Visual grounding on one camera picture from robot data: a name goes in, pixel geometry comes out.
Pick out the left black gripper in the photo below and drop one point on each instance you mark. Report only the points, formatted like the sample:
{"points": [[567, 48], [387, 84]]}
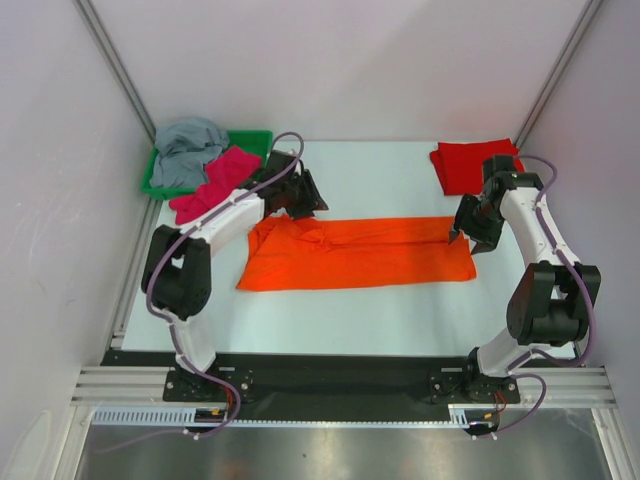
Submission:
{"points": [[312, 200]]}

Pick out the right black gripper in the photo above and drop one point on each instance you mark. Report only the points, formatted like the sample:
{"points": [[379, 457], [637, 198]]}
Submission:
{"points": [[473, 226]]}

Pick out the orange t-shirt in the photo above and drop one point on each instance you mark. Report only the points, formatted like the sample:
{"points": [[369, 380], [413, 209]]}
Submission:
{"points": [[309, 254]]}

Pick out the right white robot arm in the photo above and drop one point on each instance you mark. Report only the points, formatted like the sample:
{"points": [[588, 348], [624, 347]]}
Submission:
{"points": [[551, 311]]}

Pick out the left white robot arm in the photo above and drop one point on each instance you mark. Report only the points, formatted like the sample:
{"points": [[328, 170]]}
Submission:
{"points": [[177, 278]]}

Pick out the folded red t-shirt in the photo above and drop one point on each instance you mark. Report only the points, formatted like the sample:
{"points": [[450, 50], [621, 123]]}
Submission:
{"points": [[458, 166]]}

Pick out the green plastic bin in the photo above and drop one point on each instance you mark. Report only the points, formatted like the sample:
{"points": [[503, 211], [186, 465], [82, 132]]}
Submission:
{"points": [[256, 142]]}

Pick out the magenta t-shirt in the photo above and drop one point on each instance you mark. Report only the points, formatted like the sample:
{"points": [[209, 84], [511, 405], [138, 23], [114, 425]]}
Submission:
{"points": [[233, 167]]}

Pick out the grey t-shirt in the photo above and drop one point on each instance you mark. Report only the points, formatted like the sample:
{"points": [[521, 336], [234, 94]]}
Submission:
{"points": [[184, 149]]}

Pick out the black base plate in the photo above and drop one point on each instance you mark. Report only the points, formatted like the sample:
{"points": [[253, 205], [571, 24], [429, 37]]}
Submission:
{"points": [[350, 389]]}

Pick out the aluminium corner post right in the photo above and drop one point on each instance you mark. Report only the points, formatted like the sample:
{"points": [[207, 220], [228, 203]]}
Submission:
{"points": [[577, 35]]}

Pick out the aluminium corner post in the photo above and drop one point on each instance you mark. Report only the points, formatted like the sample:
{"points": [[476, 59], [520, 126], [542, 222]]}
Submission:
{"points": [[107, 48], [577, 35]]}

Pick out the aluminium frame rail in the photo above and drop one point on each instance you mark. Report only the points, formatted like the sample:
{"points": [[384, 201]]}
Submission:
{"points": [[119, 386]]}

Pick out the aluminium corner post left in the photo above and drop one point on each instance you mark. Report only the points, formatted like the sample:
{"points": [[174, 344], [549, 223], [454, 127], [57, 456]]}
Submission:
{"points": [[107, 48]]}

